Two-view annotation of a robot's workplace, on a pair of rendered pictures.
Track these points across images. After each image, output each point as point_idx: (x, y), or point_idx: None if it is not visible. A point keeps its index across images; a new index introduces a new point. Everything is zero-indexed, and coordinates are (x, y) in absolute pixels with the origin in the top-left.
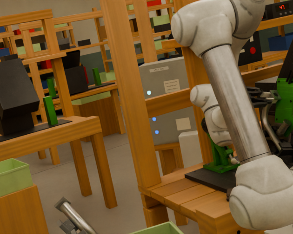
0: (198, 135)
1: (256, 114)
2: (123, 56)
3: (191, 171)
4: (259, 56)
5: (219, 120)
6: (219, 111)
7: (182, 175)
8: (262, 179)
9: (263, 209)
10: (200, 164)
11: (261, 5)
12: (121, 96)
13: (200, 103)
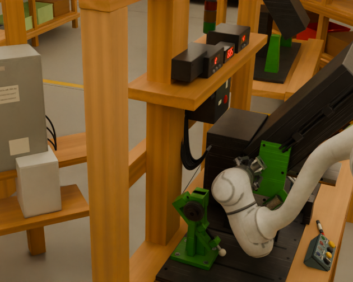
0: (147, 209)
1: None
2: (117, 133)
3: (149, 262)
4: (227, 104)
5: (269, 230)
6: (272, 220)
7: (144, 273)
8: None
9: None
10: (146, 246)
11: None
12: (94, 188)
13: (232, 203)
